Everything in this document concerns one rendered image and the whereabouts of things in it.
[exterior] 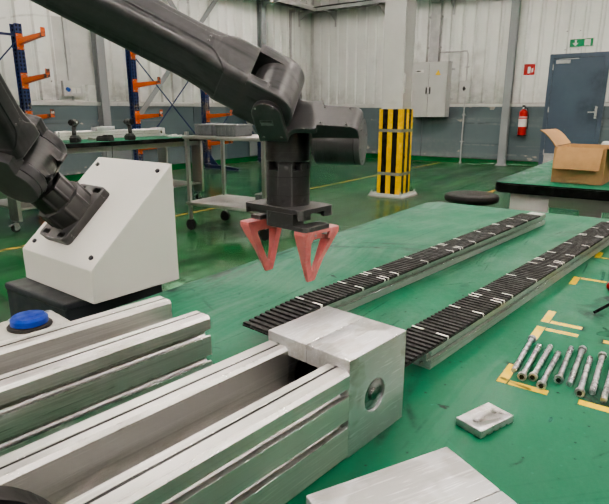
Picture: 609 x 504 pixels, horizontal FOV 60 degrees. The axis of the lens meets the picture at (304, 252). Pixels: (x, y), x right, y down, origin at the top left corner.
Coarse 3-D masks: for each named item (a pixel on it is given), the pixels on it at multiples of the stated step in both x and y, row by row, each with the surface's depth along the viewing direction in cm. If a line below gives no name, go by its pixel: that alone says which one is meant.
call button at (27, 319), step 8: (24, 312) 61; (32, 312) 61; (40, 312) 61; (16, 320) 59; (24, 320) 59; (32, 320) 59; (40, 320) 60; (48, 320) 61; (16, 328) 59; (24, 328) 59
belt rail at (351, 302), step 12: (516, 228) 129; (528, 228) 135; (492, 240) 121; (504, 240) 125; (456, 252) 107; (468, 252) 111; (480, 252) 116; (432, 264) 100; (444, 264) 104; (408, 276) 95; (420, 276) 97; (372, 288) 86; (384, 288) 89; (396, 288) 92; (348, 300) 83; (360, 300) 84
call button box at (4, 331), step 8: (48, 312) 65; (8, 320) 63; (56, 320) 63; (64, 320) 63; (0, 328) 60; (8, 328) 60; (32, 328) 60; (40, 328) 60; (0, 336) 58; (8, 336) 58; (16, 336) 58
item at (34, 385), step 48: (48, 336) 52; (96, 336) 56; (144, 336) 52; (192, 336) 57; (0, 384) 43; (48, 384) 45; (96, 384) 49; (144, 384) 54; (0, 432) 43; (48, 432) 46
